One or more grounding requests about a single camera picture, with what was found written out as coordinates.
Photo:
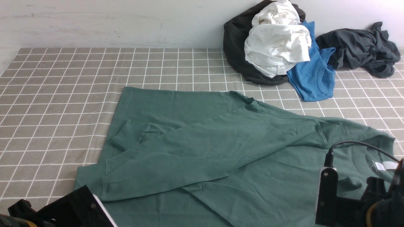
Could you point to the green long-sleeved shirt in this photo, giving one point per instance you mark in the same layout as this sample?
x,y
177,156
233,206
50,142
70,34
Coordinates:
x,y
214,159

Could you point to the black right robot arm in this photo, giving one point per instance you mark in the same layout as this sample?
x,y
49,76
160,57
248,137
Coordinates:
x,y
389,211

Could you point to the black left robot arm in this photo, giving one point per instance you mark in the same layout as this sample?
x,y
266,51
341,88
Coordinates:
x,y
8,221

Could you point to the white crumpled shirt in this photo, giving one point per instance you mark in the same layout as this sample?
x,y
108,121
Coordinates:
x,y
277,40

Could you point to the blue shirt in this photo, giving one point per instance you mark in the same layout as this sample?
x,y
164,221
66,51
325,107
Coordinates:
x,y
314,80

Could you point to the black garment under white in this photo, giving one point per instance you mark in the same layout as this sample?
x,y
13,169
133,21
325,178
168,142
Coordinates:
x,y
236,32

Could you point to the grey checked tablecloth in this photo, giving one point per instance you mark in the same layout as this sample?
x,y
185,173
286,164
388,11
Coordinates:
x,y
57,105

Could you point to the dark grey crumpled garment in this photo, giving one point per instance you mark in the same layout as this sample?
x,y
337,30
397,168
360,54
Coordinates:
x,y
367,49

